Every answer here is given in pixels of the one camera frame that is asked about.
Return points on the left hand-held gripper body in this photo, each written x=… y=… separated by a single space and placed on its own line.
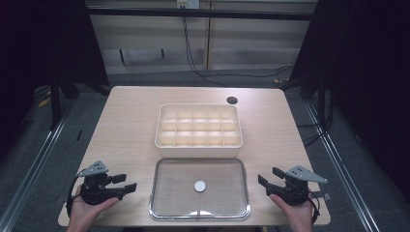
x=96 y=190

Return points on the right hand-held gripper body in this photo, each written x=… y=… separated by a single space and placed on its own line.
x=296 y=190

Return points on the person's right hand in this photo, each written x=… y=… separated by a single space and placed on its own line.
x=301 y=217

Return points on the person's left hand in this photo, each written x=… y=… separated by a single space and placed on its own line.
x=83 y=216

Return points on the clear plastic lid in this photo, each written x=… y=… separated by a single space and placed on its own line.
x=180 y=193

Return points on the small black floor object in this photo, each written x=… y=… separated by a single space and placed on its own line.
x=79 y=135

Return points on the cream compartment storage box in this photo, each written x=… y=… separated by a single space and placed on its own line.
x=198 y=151

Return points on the black metal stand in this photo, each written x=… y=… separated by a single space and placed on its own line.
x=55 y=103

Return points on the yellow floor object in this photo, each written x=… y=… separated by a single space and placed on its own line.
x=44 y=102

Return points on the dark curtain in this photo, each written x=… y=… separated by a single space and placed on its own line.
x=367 y=64
x=38 y=42

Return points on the black horizontal bar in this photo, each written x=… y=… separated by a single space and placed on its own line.
x=199 y=14

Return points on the metal floor rail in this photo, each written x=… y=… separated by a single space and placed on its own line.
x=341 y=170
x=30 y=177

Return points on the white wall socket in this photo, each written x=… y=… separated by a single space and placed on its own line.
x=188 y=4

